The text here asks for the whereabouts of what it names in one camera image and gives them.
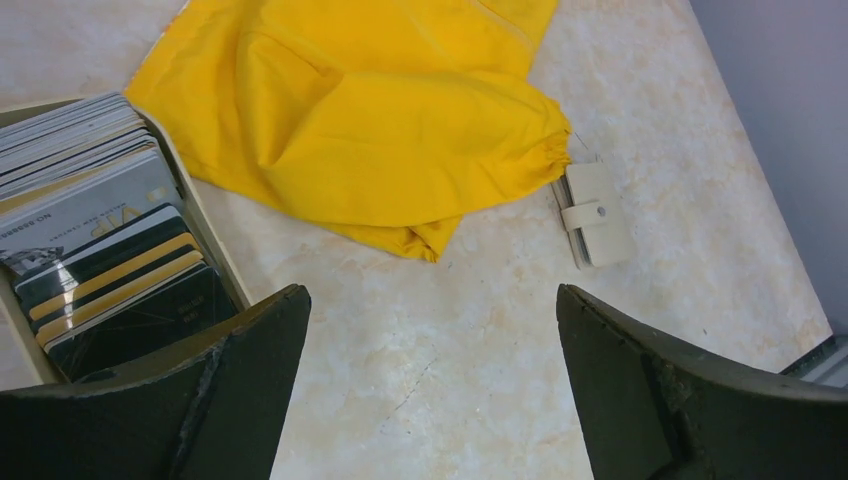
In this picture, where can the stack of cards in tray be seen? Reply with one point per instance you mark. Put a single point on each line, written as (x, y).
(92, 218)

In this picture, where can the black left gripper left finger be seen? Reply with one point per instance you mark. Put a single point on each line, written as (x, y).
(211, 406)

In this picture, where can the yellow jacket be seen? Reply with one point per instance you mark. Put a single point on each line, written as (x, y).
(383, 121)

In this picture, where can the beige card holder wallet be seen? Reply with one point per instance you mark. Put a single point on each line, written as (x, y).
(593, 217)

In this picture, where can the black VIP front card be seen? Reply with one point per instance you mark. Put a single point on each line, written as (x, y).
(181, 308)

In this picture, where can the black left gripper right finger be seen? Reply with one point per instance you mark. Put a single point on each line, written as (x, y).
(653, 406)

